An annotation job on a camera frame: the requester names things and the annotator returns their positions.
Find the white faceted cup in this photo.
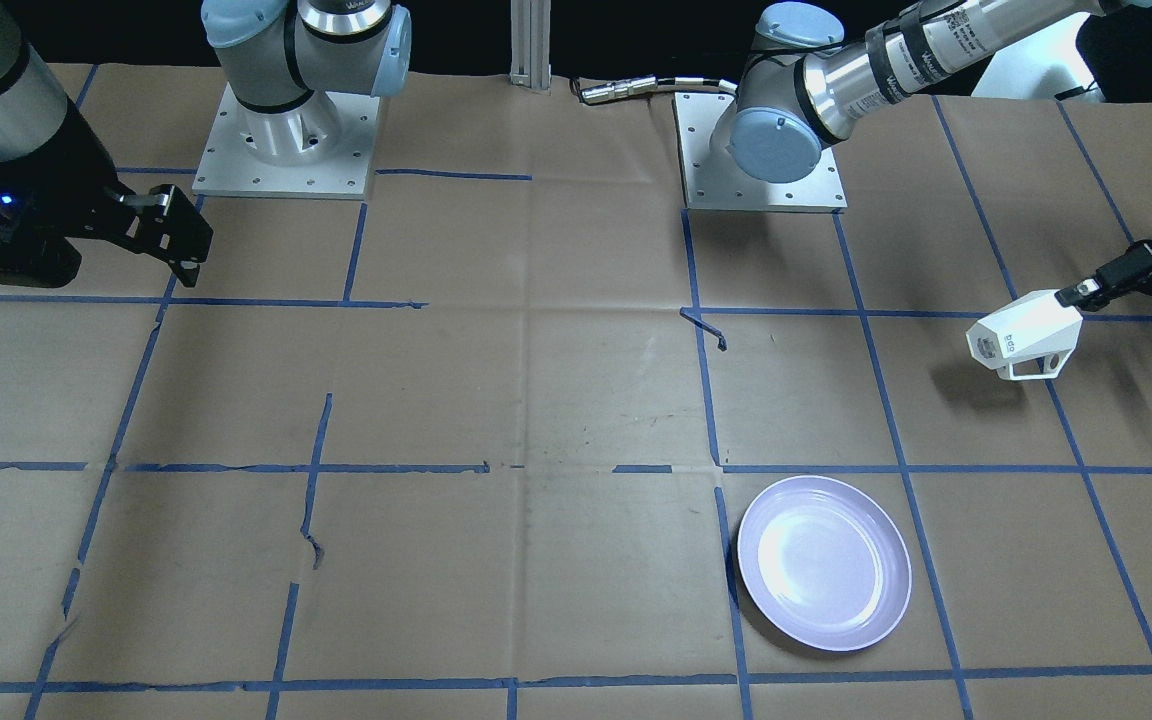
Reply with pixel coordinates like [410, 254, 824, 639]
[965, 290, 1084, 381]

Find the silver cable connector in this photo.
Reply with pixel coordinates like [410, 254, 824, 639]
[570, 76, 737, 106]

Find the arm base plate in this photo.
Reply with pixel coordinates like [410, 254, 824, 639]
[675, 92, 847, 213]
[192, 88, 381, 200]

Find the lavender plate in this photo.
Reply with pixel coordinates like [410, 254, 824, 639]
[735, 475, 914, 653]

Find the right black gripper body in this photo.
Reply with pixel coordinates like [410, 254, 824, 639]
[0, 120, 212, 288]

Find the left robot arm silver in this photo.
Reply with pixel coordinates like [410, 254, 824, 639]
[726, 1, 1152, 313]

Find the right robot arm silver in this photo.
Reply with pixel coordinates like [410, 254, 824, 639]
[0, 1, 412, 288]

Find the aluminium profile post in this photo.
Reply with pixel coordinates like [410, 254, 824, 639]
[508, 0, 552, 94]

